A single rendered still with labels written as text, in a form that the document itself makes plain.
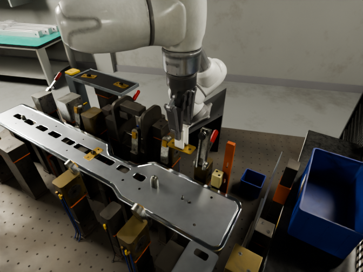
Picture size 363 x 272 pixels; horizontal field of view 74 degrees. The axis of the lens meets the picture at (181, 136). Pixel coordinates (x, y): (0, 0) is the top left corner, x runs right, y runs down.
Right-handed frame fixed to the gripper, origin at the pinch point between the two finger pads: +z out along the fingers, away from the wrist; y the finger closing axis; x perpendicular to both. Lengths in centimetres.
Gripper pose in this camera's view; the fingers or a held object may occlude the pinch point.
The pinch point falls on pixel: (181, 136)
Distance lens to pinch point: 70.5
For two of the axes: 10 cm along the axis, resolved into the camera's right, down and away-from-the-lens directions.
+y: -5.2, 5.3, -6.7
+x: 8.5, 3.2, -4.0
